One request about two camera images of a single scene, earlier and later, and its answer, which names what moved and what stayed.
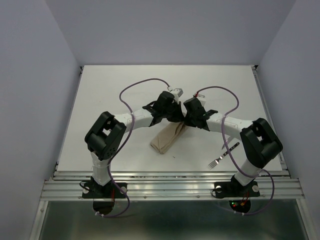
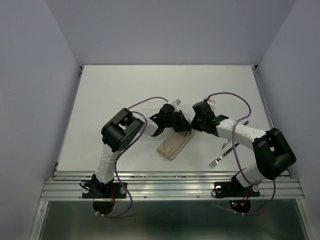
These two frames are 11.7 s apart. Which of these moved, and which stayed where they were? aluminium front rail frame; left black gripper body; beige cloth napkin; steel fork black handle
Moved: beige cloth napkin; left black gripper body
Stayed: steel fork black handle; aluminium front rail frame
